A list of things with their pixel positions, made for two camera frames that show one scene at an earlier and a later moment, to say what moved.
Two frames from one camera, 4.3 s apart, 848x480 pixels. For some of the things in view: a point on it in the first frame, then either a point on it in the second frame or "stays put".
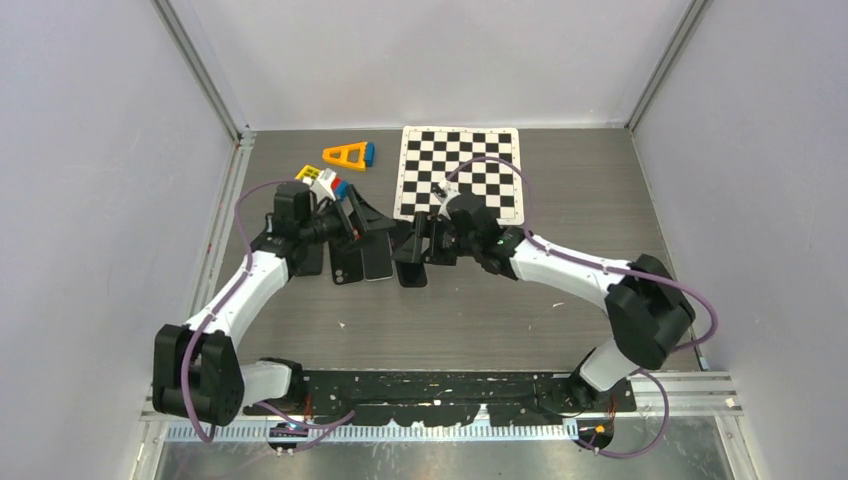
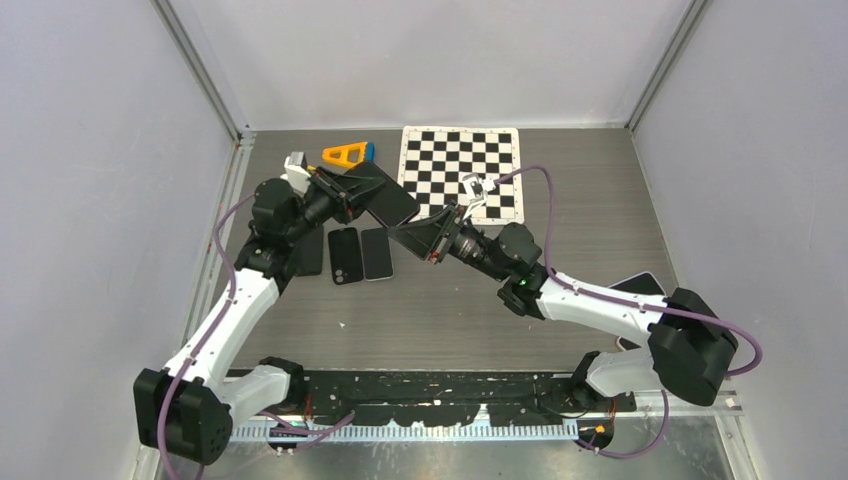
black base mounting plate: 446,397 stays put
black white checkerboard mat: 479,160 stays put
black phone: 411,274 → 391,204
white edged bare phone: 377,256 stays put
